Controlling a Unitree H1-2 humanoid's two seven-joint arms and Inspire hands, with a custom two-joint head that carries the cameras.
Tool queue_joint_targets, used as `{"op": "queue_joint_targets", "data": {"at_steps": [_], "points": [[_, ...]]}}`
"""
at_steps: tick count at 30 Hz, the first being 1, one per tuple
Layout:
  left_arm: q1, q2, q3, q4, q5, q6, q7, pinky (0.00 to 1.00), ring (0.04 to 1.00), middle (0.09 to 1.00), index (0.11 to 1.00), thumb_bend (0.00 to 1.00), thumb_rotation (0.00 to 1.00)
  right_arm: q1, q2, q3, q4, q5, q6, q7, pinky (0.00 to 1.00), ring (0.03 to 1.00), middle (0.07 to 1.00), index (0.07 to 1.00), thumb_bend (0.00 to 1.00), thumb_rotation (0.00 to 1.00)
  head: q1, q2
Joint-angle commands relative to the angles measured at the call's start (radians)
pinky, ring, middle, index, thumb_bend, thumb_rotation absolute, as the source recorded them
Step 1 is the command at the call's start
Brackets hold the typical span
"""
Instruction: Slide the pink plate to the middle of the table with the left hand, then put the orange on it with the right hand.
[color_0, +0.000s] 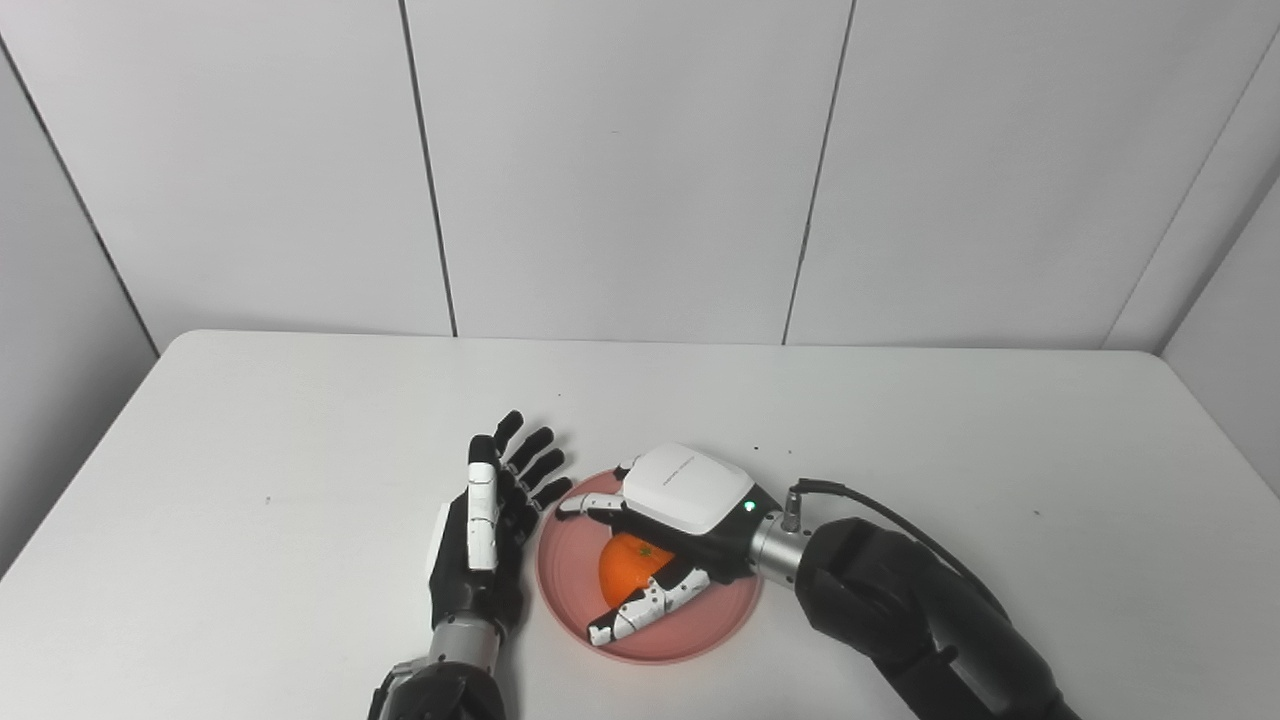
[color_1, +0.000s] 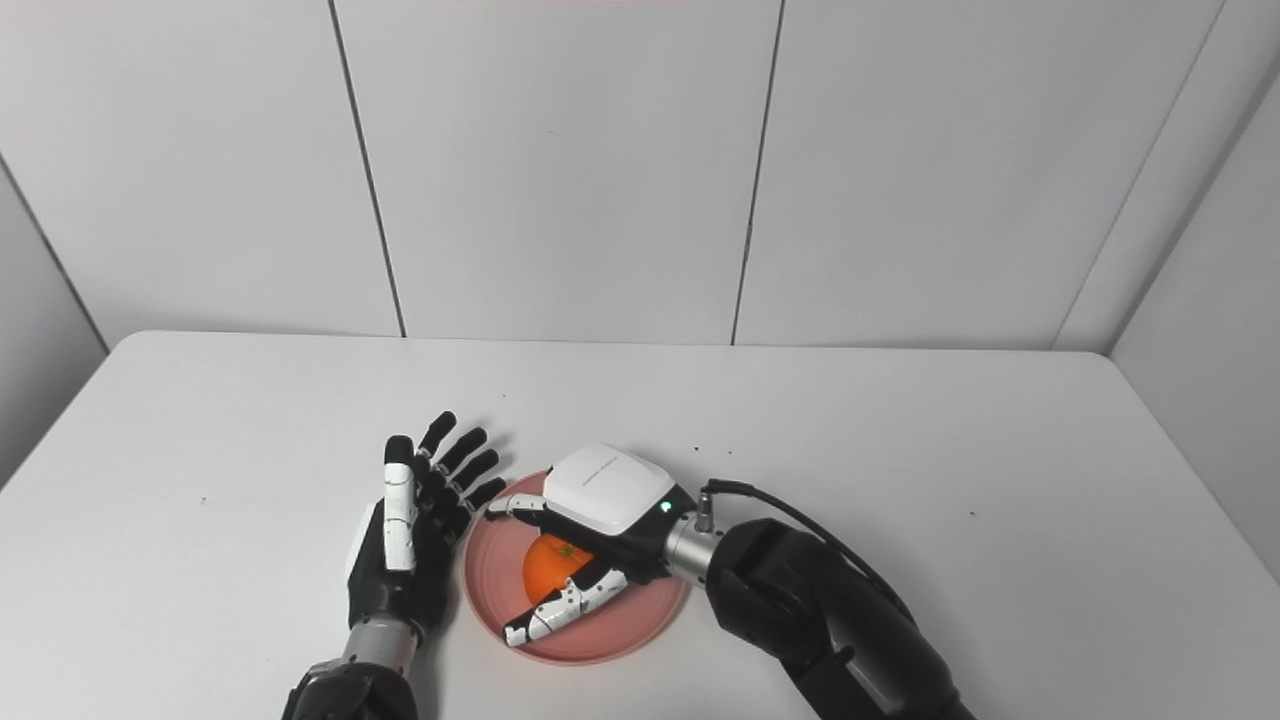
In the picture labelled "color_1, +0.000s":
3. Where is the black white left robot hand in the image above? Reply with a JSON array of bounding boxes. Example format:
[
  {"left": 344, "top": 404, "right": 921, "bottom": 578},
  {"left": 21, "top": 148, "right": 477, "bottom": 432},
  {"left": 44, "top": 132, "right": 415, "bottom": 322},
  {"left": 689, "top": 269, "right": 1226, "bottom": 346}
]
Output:
[{"left": 346, "top": 410, "right": 508, "bottom": 641}]

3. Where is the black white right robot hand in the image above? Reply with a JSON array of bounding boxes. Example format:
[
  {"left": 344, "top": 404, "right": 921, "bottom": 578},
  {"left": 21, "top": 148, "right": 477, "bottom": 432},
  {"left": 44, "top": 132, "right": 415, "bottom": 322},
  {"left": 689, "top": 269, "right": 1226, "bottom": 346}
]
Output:
[{"left": 484, "top": 443, "right": 698, "bottom": 648}]

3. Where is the pink round plate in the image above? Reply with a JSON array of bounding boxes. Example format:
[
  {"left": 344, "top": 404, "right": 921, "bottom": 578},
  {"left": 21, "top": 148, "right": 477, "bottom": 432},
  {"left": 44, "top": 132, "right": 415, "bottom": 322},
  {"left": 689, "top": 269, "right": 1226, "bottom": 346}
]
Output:
[{"left": 464, "top": 470, "right": 693, "bottom": 667}]

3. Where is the orange mandarin fruit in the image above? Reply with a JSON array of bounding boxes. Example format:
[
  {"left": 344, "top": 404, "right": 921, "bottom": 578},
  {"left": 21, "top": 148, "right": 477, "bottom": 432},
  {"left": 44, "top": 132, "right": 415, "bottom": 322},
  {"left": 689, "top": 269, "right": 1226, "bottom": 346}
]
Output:
[{"left": 523, "top": 533, "right": 596, "bottom": 607}]

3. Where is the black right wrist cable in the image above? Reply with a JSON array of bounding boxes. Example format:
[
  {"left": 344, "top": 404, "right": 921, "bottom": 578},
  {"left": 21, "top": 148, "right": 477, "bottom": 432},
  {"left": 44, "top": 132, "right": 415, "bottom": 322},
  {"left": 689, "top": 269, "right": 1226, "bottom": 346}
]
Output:
[{"left": 697, "top": 480, "right": 916, "bottom": 621}]

